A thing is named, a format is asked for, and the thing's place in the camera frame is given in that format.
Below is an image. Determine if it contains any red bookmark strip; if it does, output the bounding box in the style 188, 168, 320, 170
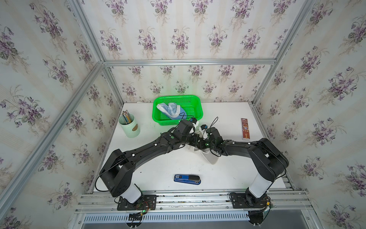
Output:
241, 118, 250, 140

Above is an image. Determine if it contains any blue baseball cap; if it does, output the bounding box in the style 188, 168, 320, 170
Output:
156, 103, 187, 120

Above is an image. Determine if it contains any white baseball cap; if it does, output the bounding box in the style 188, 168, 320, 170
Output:
188, 146, 219, 165

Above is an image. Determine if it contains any blue stapler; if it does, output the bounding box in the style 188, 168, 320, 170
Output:
173, 174, 201, 185

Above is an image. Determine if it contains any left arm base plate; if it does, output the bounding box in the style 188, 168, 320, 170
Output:
117, 195, 157, 211

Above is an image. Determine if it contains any mint green pencil cup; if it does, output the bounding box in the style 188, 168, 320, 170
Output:
118, 114, 140, 138

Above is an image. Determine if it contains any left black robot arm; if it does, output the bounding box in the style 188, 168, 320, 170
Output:
99, 118, 199, 197

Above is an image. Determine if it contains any aluminium front rail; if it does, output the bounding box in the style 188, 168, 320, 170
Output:
74, 189, 313, 213

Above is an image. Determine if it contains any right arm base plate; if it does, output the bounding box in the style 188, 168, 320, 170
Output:
229, 192, 270, 209

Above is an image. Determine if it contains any coloured pencils bundle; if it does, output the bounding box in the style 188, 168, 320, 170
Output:
122, 110, 132, 124

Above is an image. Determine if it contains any green plastic basket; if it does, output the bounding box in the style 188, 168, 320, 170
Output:
152, 95, 203, 126

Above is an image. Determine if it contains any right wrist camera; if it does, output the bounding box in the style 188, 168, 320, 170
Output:
200, 125, 208, 131

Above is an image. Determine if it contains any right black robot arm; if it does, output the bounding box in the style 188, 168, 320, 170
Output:
197, 125, 289, 202

